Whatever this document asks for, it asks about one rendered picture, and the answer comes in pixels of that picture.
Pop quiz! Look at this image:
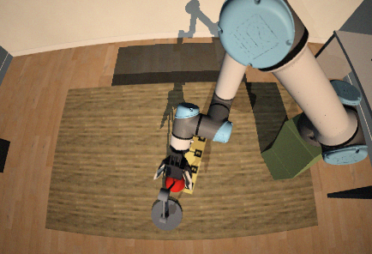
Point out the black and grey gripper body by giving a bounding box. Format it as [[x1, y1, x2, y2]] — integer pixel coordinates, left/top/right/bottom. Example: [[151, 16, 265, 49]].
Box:
[[163, 146, 189, 180]]

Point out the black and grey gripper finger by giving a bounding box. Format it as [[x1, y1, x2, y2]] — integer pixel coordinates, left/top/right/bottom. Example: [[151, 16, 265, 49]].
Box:
[[153, 157, 168, 180], [183, 163, 192, 191]]

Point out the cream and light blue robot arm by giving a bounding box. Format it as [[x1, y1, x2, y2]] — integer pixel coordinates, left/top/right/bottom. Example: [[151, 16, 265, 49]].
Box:
[[170, 0, 368, 165]]

